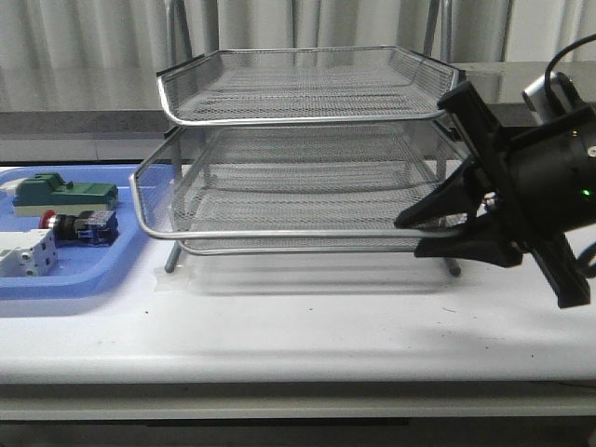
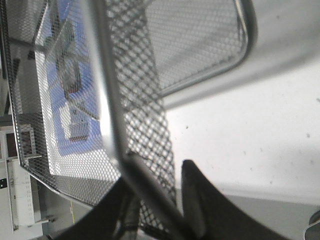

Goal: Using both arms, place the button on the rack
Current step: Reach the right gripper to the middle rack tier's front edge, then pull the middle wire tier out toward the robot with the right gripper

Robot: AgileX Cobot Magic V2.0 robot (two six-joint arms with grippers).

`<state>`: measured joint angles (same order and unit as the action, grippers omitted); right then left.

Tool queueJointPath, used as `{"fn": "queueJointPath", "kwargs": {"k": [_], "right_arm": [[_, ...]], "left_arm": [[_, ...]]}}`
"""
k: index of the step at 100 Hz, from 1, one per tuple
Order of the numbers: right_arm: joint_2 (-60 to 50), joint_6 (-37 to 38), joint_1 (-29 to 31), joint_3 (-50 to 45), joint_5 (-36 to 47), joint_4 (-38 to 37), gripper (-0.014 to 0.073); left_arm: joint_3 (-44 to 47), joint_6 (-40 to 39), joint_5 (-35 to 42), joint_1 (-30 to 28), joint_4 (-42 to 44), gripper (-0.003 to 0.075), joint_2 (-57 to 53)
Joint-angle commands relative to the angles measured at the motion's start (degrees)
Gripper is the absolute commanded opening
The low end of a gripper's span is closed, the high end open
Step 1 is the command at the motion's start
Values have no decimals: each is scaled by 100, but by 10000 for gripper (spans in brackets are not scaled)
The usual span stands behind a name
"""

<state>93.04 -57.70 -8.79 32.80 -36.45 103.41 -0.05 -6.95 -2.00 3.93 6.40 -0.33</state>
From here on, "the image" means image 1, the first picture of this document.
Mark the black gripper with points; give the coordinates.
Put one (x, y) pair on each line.
(522, 193)

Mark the silver mesh tray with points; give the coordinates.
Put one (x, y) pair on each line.
(355, 221)
(416, 156)
(252, 87)

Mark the red emergency stop button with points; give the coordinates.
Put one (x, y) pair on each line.
(90, 227)

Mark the blue plastic tray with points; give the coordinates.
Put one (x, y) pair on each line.
(83, 270)

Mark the white circuit breaker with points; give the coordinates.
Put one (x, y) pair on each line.
(31, 253)

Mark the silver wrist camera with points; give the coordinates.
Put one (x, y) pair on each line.
(562, 100)

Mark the green and beige switch block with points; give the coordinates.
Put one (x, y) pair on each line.
(31, 196)

